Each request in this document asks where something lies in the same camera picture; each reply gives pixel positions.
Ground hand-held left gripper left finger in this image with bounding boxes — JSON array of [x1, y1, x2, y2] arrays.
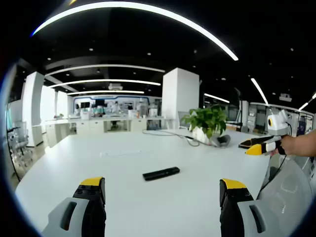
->
[[41, 176, 107, 237]]

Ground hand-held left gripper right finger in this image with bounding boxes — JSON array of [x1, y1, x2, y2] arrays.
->
[[219, 178, 287, 237]]

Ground black remote control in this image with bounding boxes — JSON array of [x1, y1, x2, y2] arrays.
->
[[142, 166, 180, 182]]

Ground person's right hand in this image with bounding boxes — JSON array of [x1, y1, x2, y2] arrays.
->
[[270, 135, 297, 157]]

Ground dark grey round object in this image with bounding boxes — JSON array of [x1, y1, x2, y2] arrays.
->
[[217, 134, 232, 148]]

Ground grey mesh office chair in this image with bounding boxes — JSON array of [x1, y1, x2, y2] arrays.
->
[[256, 153, 315, 223]]

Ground green potted plant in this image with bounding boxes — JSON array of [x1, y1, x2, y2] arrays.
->
[[181, 105, 228, 139]]

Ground white plant pot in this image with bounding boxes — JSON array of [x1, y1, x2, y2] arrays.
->
[[189, 124, 213, 145]]

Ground grey monitor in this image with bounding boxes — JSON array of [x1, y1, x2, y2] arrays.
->
[[177, 111, 192, 130]]

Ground white square pillar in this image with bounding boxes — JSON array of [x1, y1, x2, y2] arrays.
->
[[161, 67, 200, 131], [21, 71, 45, 147]]

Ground white lab counter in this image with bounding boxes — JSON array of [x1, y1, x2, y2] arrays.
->
[[44, 115, 174, 139]]

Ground ceiling light strips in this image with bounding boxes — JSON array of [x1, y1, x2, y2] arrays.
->
[[31, 1, 316, 111]]

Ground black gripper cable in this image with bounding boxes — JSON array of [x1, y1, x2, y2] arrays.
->
[[256, 122, 293, 198]]

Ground white table cable cover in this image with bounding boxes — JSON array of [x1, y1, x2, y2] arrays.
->
[[99, 150, 143, 158]]

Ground grey table cable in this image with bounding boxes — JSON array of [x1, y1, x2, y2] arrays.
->
[[142, 129, 201, 147]]

